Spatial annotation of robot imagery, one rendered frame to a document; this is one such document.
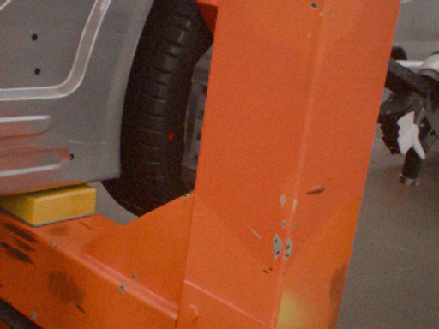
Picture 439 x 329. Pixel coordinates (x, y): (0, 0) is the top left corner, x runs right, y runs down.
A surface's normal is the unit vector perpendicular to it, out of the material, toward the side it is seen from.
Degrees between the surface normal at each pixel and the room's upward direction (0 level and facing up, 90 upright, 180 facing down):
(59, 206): 90
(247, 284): 90
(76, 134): 90
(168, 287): 90
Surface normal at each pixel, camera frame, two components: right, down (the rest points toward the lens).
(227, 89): -0.67, 0.11
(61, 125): 0.73, 0.28
